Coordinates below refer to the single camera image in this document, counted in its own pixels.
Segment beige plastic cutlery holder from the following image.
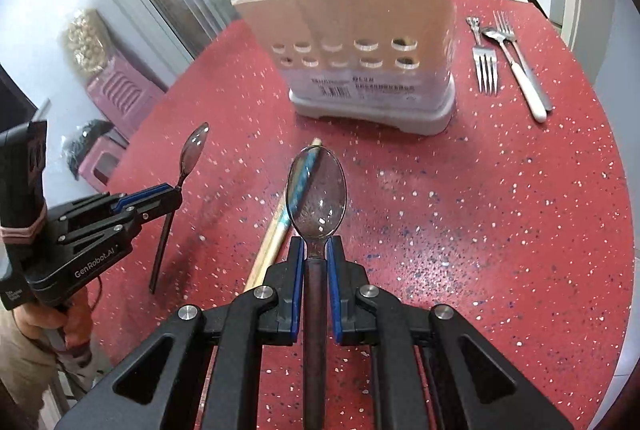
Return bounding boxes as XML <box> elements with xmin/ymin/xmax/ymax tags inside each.
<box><xmin>232</xmin><ymin>0</ymin><xmax>456</xmax><ymax>136</ymax></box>

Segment stack of pink stools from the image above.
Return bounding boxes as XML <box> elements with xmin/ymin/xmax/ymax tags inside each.
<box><xmin>87</xmin><ymin>52</ymin><xmax>165</xmax><ymax>142</ymax></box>

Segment dark spoon with black handle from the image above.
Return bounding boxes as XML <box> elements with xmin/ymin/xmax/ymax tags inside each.
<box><xmin>147</xmin><ymin>121</ymin><xmax>212</xmax><ymax>296</ymax></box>

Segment left hand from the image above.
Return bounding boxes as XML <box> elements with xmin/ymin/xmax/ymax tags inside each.
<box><xmin>13</xmin><ymin>287</ymin><xmax>93</xmax><ymax>349</ymax></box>

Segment blue patterned chopstick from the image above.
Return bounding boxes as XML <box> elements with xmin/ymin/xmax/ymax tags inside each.
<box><xmin>262</xmin><ymin>138</ymin><xmax>322</xmax><ymax>268</ymax></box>

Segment plain chopstick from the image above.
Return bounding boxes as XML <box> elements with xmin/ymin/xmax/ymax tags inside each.
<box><xmin>245</xmin><ymin>196</ymin><xmax>290</xmax><ymax>291</ymax></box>

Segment bag of nuts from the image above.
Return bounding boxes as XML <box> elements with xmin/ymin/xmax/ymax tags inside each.
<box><xmin>61</xmin><ymin>9</ymin><xmax>114</xmax><ymax>81</ymax></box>

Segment dark spoon with brown handle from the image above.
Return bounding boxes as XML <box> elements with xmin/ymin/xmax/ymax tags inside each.
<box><xmin>291</xmin><ymin>145</ymin><xmax>347</xmax><ymax>429</ymax></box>

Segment single pink stool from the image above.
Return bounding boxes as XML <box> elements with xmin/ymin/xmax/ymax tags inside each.
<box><xmin>78</xmin><ymin>136</ymin><xmax>126</xmax><ymax>193</ymax></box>

